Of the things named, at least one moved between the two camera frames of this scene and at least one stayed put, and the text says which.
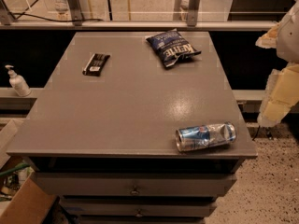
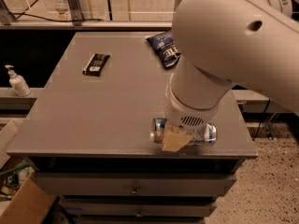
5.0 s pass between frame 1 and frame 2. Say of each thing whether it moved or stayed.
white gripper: moved
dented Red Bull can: moved
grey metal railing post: stayed
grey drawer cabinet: stayed
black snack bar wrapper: stayed
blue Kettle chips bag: stayed
